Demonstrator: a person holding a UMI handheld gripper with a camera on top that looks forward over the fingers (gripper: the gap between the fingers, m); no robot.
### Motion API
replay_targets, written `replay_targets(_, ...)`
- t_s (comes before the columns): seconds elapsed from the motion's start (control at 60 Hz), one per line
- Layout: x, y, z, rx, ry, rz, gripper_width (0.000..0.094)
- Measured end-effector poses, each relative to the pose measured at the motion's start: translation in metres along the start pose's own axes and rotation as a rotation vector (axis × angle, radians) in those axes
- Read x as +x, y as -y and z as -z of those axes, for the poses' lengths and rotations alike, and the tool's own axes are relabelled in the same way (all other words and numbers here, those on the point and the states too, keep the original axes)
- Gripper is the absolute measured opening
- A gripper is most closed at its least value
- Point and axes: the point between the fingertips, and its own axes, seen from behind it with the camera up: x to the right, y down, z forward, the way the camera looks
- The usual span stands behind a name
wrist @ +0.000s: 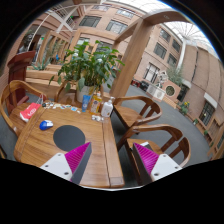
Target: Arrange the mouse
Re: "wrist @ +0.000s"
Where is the yellow orange bottle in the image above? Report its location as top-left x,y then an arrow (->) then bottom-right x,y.
90,92 -> 102,114

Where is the white pump bottle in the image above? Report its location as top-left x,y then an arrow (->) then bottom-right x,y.
101,97 -> 113,117

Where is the wooden armchair left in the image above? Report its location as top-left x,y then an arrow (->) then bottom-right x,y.
0,80 -> 48,136

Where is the dark red wooden podium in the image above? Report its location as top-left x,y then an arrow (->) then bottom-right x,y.
7,51 -> 36,103

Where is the wooden armchair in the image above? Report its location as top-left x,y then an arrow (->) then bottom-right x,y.
113,95 -> 162,129
117,124 -> 191,184
0,80 -> 48,136

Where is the round dark grey mouse pad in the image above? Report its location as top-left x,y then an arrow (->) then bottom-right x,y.
53,125 -> 85,152

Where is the blue tube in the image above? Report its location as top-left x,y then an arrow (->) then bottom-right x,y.
82,95 -> 90,112

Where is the green potted plant white pot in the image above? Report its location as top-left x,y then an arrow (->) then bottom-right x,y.
49,42 -> 124,102

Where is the wooden arch pillar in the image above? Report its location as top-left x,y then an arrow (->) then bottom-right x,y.
110,9 -> 188,97

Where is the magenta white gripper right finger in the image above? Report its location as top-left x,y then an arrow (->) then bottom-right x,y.
133,143 -> 181,185

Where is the wooden armchair right near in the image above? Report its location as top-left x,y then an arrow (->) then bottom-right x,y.
117,124 -> 191,184

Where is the blue white computer mouse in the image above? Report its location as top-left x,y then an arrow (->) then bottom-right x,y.
39,120 -> 53,130

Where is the red white packet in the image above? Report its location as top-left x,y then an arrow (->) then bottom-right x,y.
20,103 -> 40,122

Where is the white air conditioner unit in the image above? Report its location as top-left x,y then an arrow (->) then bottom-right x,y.
146,84 -> 165,102

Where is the wooden chair behind plant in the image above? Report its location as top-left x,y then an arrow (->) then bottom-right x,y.
54,81 -> 76,105

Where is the wooden table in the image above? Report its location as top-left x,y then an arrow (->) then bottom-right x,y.
14,107 -> 124,188

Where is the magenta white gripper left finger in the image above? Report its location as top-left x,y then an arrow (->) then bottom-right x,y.
41,142 -> 92,184

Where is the wooden armchair right far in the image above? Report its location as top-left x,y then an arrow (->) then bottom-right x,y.
113,95 -> 162,129

